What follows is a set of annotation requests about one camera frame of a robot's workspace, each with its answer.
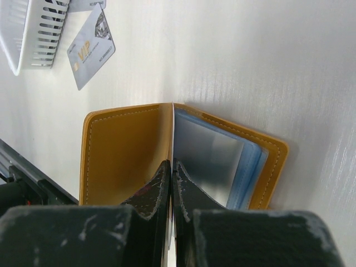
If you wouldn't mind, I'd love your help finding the silver VIP card on table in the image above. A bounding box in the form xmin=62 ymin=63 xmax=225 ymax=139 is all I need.
xmin=67 ymin=3 xmax=115 ymax=91

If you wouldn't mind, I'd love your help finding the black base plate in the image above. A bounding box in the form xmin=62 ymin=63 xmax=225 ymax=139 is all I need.
xmin=1 ymin=140 xmax=78 ymax=215

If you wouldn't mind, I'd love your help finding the yellow leather card holder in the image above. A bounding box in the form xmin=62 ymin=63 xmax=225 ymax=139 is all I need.
xmin=79 ymin=103 xmax=289 ymax=210

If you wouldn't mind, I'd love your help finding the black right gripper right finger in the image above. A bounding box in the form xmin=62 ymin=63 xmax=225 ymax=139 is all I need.
xmin=172 ymin=160 xmax=344 ymax=266

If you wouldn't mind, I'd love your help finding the white plastic basket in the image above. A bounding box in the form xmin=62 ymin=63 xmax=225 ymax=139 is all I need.
xmin=1 ymin=0 xmax=70 ymax=76

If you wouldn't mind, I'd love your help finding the silver diamond card by basket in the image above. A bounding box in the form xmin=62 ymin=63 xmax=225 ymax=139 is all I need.
xmin=68 ymin=0 xmax=107 ymax=13

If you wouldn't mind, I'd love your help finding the silver card black stripe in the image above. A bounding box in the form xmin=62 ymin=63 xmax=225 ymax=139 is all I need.
xmin=172 ymin=104 xmax=244 ymax=249

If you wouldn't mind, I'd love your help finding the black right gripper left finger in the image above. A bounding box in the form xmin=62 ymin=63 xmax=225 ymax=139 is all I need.
xmin=1 ymin=160 xmax=170 ymax=266

